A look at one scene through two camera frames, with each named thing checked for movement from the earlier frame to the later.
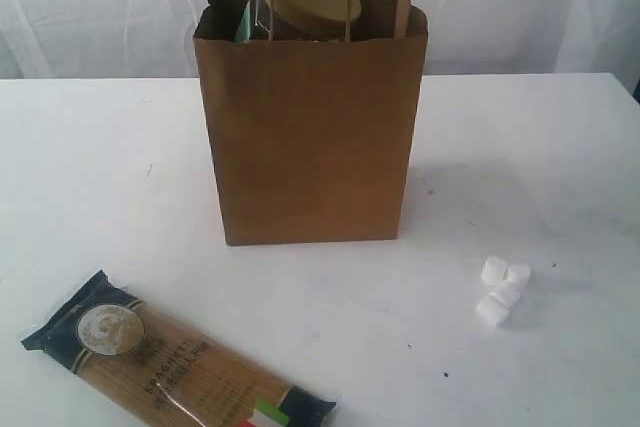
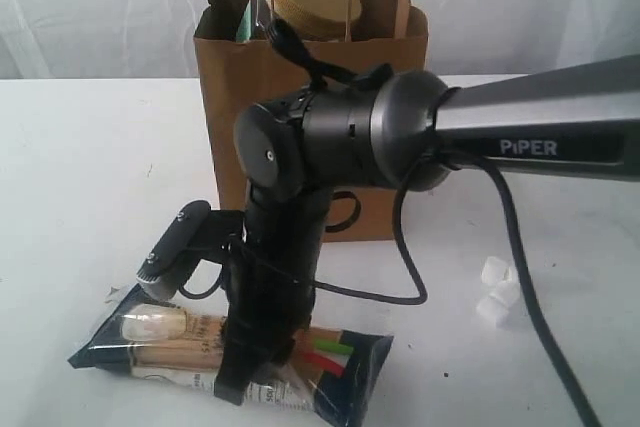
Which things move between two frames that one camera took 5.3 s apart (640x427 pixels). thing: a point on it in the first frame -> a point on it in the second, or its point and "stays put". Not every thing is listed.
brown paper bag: (313, 139) stays put
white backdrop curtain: (131, 12) stays put
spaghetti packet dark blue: (157, 371) -> (326, 380)
